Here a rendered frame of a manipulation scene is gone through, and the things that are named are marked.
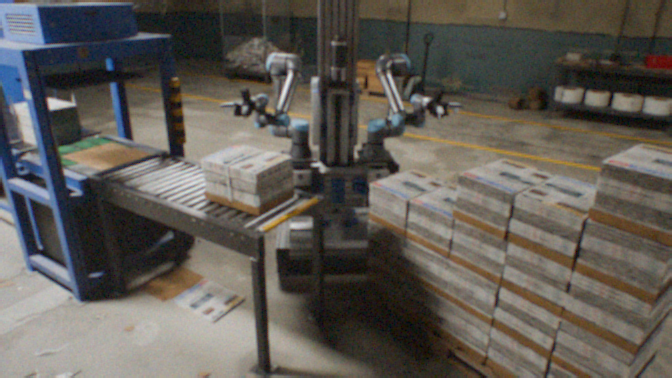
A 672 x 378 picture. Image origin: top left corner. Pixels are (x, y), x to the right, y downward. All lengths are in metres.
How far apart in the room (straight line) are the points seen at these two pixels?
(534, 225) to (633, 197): 0.40
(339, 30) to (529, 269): 1.83
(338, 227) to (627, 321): 2.04
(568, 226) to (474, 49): 7.32
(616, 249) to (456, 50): 7.56
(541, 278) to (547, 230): 0.22
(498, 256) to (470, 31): 7.20
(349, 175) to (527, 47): 6.24
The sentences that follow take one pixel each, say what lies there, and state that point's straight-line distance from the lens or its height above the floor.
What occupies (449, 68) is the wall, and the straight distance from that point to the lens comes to 9.31.
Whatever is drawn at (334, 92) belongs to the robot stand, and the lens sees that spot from 3.05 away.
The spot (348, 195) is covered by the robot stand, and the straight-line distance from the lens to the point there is 3.16.
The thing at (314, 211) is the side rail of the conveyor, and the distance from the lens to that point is 2.54.
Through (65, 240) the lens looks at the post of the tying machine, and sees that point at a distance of 3.20.
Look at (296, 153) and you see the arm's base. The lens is 3.05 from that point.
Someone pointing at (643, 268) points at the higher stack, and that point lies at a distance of 1.95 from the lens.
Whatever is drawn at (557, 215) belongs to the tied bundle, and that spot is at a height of 1.03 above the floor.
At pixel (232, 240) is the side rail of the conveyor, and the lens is 2.27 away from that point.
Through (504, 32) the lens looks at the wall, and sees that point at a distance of 8.98.
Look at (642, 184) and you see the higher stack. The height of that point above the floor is 1.25.
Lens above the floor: 1.83
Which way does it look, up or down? 23 degrees down
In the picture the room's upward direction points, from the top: 1 degrees clockwise
